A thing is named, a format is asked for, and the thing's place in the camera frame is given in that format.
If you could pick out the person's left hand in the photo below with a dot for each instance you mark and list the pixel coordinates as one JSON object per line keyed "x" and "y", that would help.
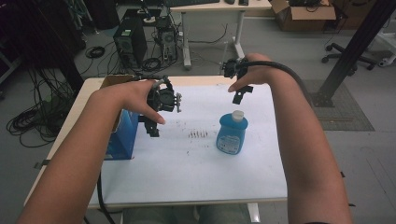
{"x": 127, "y": 95}

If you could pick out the black keyboard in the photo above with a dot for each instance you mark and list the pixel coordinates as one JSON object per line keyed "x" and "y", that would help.
{"x": 190, "y": 2}

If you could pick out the black metal post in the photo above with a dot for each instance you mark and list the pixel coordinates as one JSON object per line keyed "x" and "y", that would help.
{"x": 358, "y": 46}

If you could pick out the black computer tower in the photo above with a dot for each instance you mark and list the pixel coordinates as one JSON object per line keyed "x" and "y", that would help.
{"x": 130, "y": 40}

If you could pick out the large brown cardboard box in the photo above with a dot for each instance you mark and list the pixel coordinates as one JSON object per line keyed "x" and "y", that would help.
{"x": 303, "y": 15}

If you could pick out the blue bottle with white cap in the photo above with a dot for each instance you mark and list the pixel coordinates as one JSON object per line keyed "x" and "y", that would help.
{"x": 232, "y": 133}

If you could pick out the person's right hand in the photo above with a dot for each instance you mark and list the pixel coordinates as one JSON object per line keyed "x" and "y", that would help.
{"x": 258, "y": 71}

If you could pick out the grey floor mat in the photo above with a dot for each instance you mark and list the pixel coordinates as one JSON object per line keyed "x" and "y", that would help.
{"x": 345, "y": 118}

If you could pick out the open-sided computer case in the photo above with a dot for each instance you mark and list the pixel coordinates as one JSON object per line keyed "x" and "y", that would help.
{"x": 167, "y": 39}

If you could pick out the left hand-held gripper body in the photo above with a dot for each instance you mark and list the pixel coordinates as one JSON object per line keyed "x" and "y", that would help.
{"x": 164, "y": 99}

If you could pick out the white table mat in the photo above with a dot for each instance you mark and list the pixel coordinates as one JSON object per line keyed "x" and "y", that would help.
{"x": 193, "y": 168}

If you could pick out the blue cardboard box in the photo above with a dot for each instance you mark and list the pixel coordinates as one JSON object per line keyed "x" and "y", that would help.
{"x": 123, "y": 137}

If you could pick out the white table leg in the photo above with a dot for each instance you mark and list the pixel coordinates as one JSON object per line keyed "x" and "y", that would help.
{"x": 253, "y": 213}

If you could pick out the black computer mouse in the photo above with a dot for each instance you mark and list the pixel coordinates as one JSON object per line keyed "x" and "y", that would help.
{"x": 229, "y": 1}

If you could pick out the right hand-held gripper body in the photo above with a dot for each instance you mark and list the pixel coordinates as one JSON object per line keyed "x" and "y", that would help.
{"x": 232, "y": 68}

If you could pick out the white office desk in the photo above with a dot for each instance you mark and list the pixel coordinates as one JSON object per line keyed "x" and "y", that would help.
{"x": 218, "y": 5}

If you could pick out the black office chair base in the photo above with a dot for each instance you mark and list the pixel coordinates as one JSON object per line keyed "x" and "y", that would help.
{"x": 345, "y": 56}

